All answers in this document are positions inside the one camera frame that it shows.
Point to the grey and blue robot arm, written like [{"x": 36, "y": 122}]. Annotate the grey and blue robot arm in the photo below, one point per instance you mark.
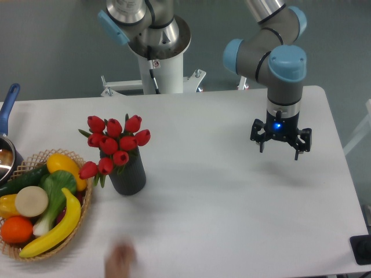
[{"x": 270, "y": 58}]

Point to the orange fruit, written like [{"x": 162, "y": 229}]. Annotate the orange fruit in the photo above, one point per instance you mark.
[{"x": 16, "y": 230}]

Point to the woven wicker basket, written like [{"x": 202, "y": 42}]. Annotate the woven wicker basket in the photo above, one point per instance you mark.
[{"x": 35, "y": 161}]

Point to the yellow bell pepper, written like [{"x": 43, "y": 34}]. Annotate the yellow bell pepper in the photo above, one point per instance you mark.
[{"x": 7, "y": 206}]

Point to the beige round disc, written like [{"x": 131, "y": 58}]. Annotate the beige round disc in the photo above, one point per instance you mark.
[{"x": 31, "y": 201}]

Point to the blurred human hand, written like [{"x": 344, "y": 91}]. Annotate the blurred human hand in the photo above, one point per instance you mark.
[{"x": 119, "y": 260}]

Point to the green cucumber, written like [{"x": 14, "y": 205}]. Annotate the green cucumber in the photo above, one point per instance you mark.
[{"x": 29, "y": 178}]

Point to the red tulip bouquet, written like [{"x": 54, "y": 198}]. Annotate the red tulip bouquet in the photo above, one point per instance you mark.
[{"x": 109, "y": 135}]

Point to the green bok choy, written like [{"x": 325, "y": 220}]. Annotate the green bok choy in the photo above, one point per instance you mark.
[{"x": 53, "y": 184}]

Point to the yellow banana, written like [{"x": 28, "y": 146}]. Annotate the yellow banana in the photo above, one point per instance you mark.
[{"x": 59, "y": 233}]

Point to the blue handled steel pot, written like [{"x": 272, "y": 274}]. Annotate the blue handled steel pot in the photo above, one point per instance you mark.
[{"x": 10, "y": 157}]

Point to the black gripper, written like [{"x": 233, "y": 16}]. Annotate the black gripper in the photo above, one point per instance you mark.
[{"x": 281, "y": 129}]

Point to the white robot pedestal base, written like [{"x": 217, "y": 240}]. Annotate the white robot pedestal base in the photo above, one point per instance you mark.
[{"x": 159, "y": 53}]

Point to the black device at table edge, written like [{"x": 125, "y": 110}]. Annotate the black device at table edge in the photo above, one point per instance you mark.
[{"x": 361, "y": 249}]

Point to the dark grey ribbed vase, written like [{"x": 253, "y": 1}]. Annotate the dark grey ribbed vase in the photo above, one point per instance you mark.
[{"x": 128, "y": 176}]

